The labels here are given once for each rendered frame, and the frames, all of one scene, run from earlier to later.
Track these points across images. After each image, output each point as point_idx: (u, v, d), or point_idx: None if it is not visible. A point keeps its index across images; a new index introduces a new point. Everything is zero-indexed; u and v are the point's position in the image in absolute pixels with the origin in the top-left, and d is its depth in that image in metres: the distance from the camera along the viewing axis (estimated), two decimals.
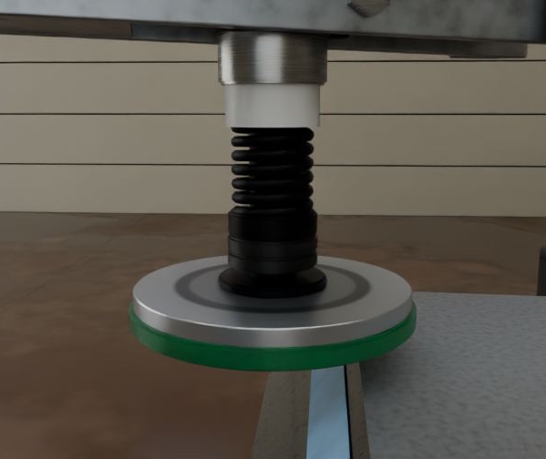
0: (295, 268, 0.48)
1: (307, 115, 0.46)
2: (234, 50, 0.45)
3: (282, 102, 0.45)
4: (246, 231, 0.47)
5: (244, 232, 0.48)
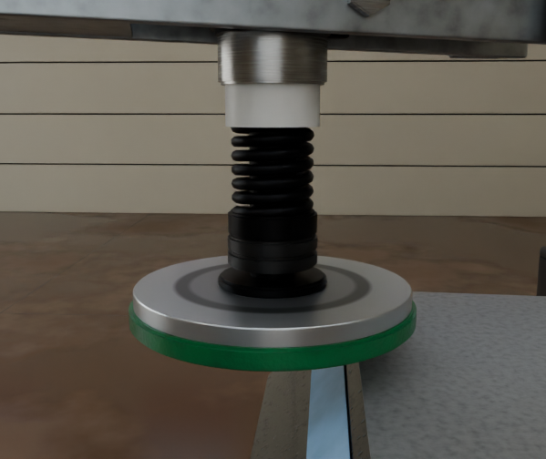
0: (295, 268, 0.48)
1: (307, 115, 0.46)
2: (234, 50, 0.45)
3: (282, 102, 0.45)
4: (246, 231, 0.47)
5: (244, 232, 0.48)
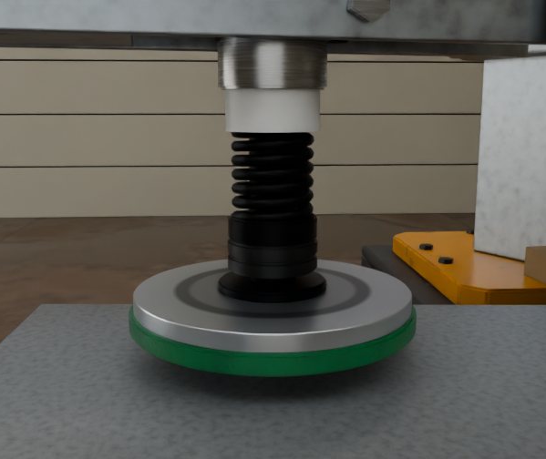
0: (295, 272, 0.48)
1: (307, 119, 0.46)
2: (234, 56, 0.45)
3: (282, 107, 0.45)
4: (246, 236, 0.47)
5: (244, 237, 0.48)
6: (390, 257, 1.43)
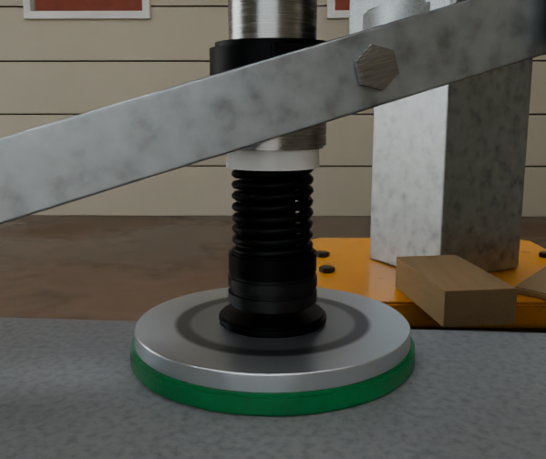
0: (295, 308, 0.48)
1: (307, 158, 0.47)
2: None
3: None
4: (246, 271, 0.48)
5: (244, 272, 0.48)
6: None
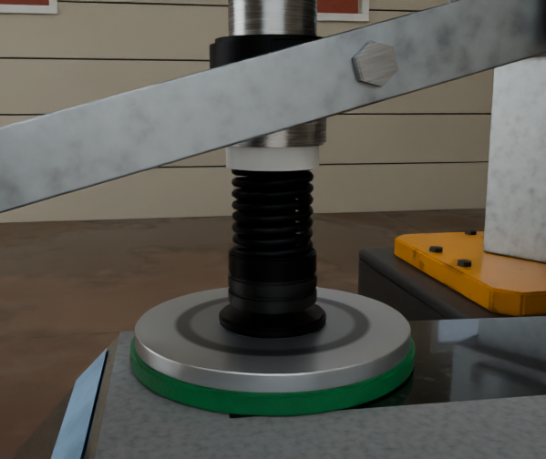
0: (295, 308, 0.48)
1: (307, 158, 0.47)
2: None
3: (282, 147, 0.46)
4: (246, 271, 0.48)
5: (244, 272, 0.48)
6: (394, 260, 1.40)
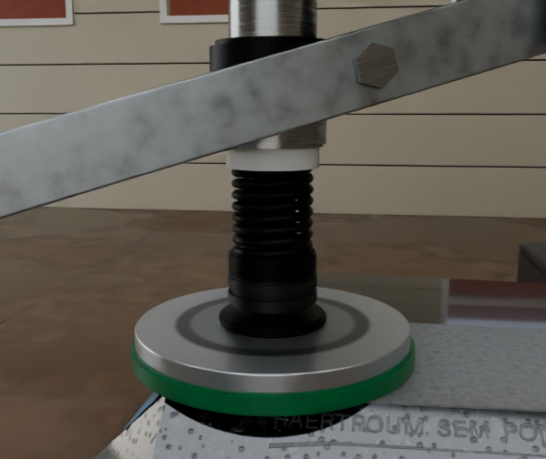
0: (295, 308, 0.48)
1: (307, 158, 0.47)
2: None
3: None
4: (246, 272, 0.48)
5: (244, 272, 0.48)
6: None
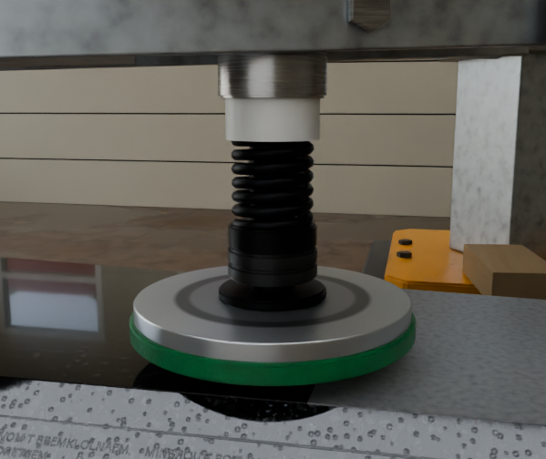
0: (295, 280, 0.48)
1: (307, 128, 0.46)
2: (234, 65, 0.45)
3: (282, 117, 0.45)
4: (246, 244, 0.48)
5: (244, 245, 0.48)
6: (384, 251, 1.49)
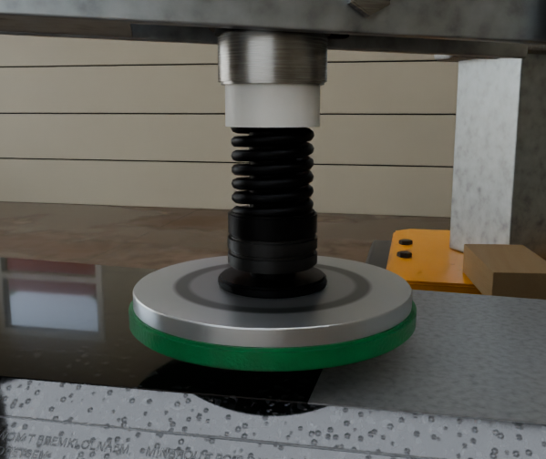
0: (295, 268, 0.48)
1: (307, 115, 0.46)
2: (234, 50, 0.45)
3: (282, 102, 0.45)
4: (246, 231, 0.47)
5: (244, 232, 0.48)
6: (384, 251, 1.49)
